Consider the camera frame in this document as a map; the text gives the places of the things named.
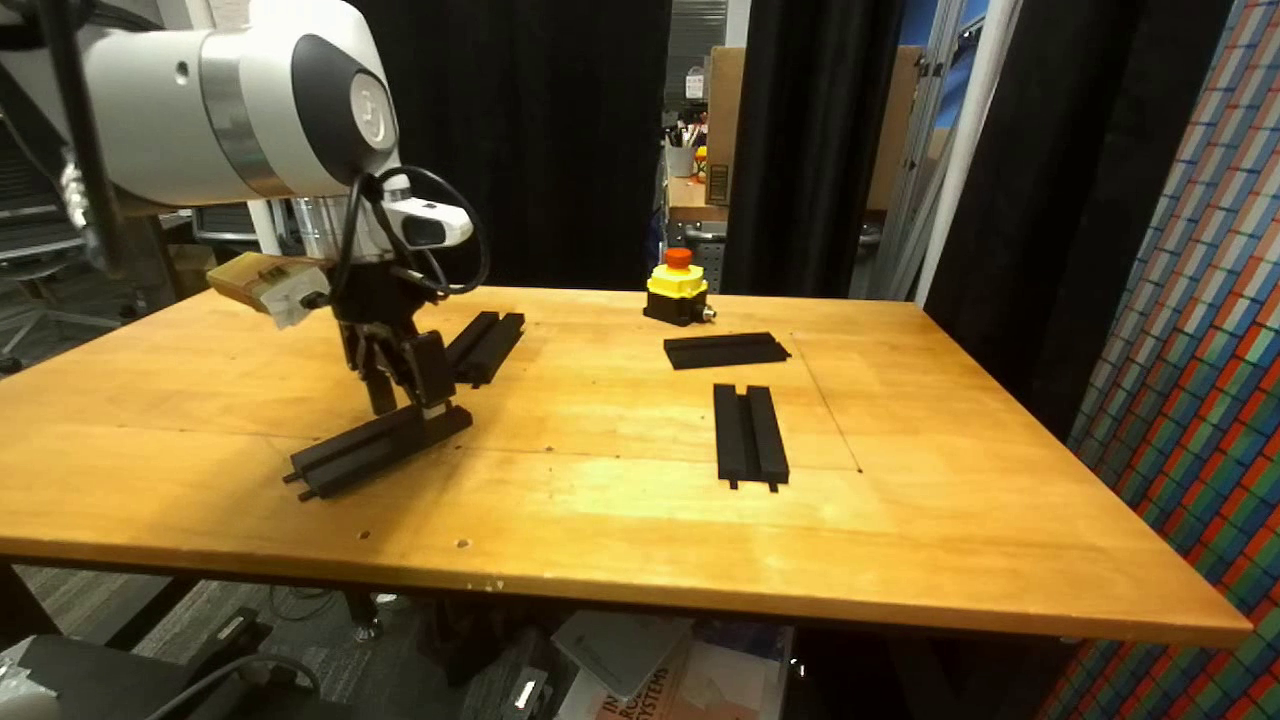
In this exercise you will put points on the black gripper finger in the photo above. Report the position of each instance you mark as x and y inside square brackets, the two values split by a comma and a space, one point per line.
[431, 364]
[379, 376]

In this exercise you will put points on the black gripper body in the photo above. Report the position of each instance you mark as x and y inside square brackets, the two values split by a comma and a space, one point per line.
[381, 307]

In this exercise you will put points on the black grooved track piece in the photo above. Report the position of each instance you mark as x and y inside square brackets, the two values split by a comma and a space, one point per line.
[467, 376]
[749, 442]
[724, 355]
[344, 466]
[488, 332]

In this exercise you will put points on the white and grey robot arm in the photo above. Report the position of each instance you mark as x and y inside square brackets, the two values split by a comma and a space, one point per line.
[203, 107]

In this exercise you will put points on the yellow emergency stop button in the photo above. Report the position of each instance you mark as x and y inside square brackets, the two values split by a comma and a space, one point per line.
[676, 285]

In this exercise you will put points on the brown cardboard box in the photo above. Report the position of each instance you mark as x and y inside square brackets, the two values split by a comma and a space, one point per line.
[724, 120]

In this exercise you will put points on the white box orange print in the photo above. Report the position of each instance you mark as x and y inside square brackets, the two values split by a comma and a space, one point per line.
[667, 680]

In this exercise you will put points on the white slanted post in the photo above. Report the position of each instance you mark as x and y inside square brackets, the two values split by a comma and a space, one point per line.
[270, 235]

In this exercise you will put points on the white frame beam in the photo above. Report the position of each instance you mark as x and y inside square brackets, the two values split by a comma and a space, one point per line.
[983, 107]

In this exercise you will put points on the multicoloured patterned wall panel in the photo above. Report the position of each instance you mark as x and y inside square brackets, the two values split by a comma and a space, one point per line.
[1201, 401]

